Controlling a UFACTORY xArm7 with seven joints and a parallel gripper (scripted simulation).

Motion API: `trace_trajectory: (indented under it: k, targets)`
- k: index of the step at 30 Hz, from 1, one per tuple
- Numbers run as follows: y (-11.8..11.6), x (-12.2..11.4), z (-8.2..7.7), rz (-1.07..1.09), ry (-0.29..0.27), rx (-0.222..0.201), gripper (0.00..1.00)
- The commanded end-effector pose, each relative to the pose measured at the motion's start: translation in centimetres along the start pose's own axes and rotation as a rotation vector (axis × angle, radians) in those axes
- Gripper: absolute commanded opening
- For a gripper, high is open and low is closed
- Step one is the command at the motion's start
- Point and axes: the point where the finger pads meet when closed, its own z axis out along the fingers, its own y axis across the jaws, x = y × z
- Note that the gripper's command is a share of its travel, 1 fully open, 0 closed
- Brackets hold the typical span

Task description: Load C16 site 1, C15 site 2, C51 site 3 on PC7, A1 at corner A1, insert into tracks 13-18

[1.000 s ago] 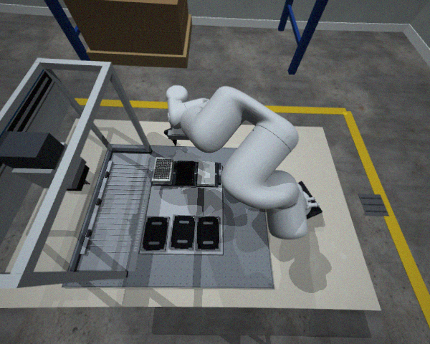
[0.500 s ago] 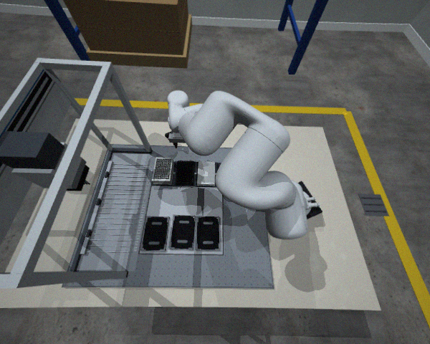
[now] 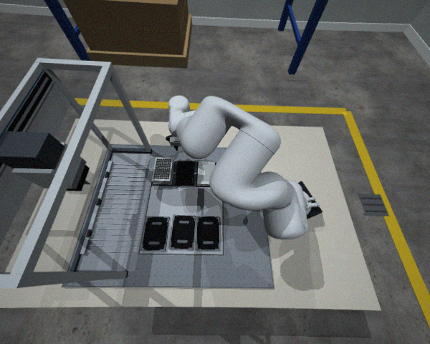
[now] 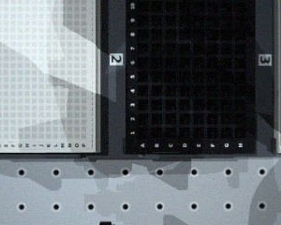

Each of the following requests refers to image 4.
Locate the black well plate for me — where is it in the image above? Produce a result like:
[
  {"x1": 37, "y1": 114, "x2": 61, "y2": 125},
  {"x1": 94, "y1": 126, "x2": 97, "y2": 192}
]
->
[{"x1": 126, "y1": 0, "x2": 256, "y2": 154}]

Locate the grey flat base plate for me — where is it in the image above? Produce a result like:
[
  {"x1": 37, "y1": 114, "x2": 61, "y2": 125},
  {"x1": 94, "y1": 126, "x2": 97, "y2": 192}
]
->
[{"x1": 0, "y1": 157, "x2": 281, "y2": 225}]

